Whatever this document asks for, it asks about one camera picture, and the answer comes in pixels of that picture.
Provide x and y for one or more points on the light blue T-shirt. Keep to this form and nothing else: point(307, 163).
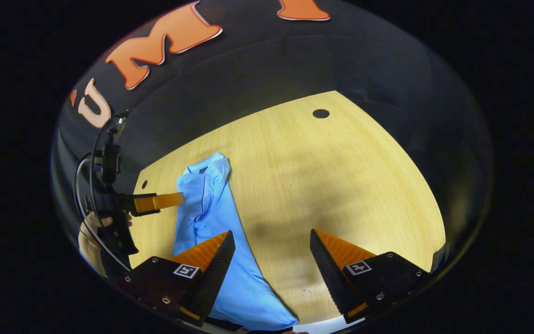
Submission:
point(216, 208)

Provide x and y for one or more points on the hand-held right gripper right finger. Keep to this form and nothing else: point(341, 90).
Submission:
point(329, 273)

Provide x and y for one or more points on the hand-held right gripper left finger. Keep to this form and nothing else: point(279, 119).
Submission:
point(211, 278)

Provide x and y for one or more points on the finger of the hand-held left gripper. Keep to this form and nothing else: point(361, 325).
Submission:
point(160, 202)

